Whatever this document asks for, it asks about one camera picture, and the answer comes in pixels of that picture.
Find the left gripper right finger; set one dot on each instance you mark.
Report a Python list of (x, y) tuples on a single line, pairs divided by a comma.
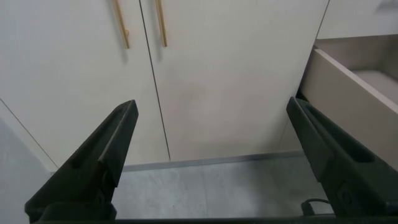
[(345, 174)]

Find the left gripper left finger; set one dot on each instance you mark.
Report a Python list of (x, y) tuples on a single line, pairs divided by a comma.
[(93, 174)]

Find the open beige drawer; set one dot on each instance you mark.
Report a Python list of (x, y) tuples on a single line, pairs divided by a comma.
[(351, 99)]

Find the white kitchen cabinet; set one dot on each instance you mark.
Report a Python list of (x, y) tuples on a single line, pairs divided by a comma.
[(357, 18)]

